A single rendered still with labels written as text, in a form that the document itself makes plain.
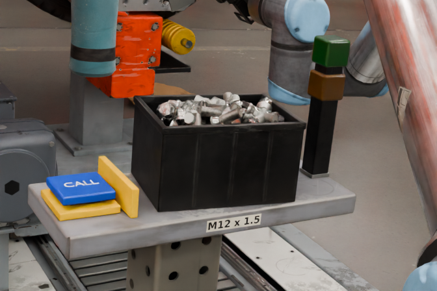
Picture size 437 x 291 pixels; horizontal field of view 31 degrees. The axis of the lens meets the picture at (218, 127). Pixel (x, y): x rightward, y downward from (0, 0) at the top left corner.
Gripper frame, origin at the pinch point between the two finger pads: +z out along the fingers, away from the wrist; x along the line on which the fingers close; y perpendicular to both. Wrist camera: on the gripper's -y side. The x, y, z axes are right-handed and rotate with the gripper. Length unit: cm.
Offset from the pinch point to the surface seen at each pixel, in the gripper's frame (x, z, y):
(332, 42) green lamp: -11, -68, -14
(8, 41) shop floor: -39, 211, 51
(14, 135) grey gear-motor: -53, -27, -19
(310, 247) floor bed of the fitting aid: -28, -27, 51
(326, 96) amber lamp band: -17, -69, -8
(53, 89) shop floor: -41, 131, 49
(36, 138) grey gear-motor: -50, -28, -17
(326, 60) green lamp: -13, -68, -12
